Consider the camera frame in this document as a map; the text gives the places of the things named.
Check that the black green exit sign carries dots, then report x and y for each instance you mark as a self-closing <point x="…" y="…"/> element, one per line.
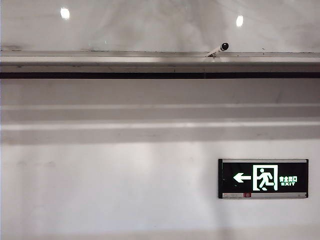
<point x="237" y="170"/>

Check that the aluminium marker tray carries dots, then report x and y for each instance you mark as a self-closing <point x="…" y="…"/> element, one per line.
<point x="100" y="60"/>

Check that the white marker with black cap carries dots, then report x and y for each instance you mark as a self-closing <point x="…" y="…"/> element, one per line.
<point x="217" y="51"/>

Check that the white whiteboard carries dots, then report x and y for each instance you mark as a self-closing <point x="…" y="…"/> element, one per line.
<point x="75" y="30"/>

